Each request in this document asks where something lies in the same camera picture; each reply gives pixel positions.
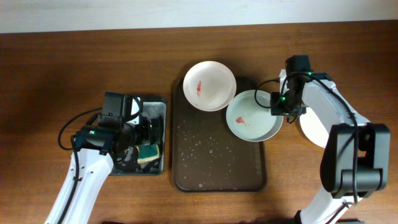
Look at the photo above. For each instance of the pale green plate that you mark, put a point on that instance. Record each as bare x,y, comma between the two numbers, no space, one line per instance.
249,121

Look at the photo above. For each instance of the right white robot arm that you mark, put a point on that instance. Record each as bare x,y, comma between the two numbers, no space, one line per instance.
356,156

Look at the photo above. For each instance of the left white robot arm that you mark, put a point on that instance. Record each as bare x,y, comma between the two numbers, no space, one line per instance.
91,163

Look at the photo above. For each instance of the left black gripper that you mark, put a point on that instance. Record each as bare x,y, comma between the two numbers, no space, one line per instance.
155,130

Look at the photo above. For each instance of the brown plastic serving tray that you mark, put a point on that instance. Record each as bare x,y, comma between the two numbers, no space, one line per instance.
207,156

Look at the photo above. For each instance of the white plate with red stain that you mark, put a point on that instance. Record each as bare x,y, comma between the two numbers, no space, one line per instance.
209,86

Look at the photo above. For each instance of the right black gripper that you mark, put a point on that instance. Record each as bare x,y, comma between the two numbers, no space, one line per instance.
278,105

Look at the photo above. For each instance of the black soapy water tray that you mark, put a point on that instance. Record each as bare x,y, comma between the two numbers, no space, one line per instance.
152,121

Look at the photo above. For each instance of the green and yellow sponge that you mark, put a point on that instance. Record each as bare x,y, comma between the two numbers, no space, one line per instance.
148,153

